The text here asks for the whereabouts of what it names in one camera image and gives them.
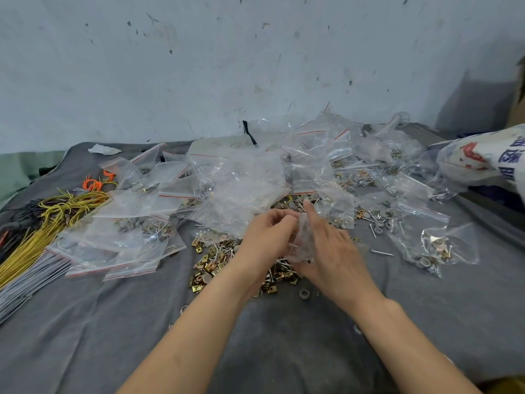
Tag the person's right thumb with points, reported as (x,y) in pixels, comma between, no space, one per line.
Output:
(312,217)

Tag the person's right forearm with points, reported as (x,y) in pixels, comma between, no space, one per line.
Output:
(410,348)

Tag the grey rubber washer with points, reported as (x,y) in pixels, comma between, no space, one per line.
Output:
(304,293)

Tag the brown cardboard box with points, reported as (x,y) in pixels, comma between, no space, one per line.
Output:
(517,94)

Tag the pile of clear zip bags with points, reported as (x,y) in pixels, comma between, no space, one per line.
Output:
(229,188)

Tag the green cloth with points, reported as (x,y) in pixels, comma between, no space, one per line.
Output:
(22,172)

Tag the person's left hand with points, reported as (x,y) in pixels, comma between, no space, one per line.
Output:
(262,242)

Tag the grey cloth table cover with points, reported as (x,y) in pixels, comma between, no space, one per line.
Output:
(287,348)

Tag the white paper scrap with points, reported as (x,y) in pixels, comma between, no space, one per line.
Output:
(103,149)

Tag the pile of brass metal clips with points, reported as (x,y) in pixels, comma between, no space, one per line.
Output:
(215,262)

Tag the person's left fingers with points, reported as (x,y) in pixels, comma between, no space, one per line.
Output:
(283,219)

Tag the silver screw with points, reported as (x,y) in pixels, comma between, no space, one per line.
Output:
(372,231)
(382,253)

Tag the small clear plastic zip bag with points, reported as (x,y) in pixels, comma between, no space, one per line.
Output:
(302,240)

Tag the person's right hand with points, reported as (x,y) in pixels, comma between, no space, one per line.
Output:
(338,262)

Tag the white printed woven sack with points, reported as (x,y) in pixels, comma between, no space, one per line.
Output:
(484,157)

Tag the person's left forearm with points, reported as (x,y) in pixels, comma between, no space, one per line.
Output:
(192,340)

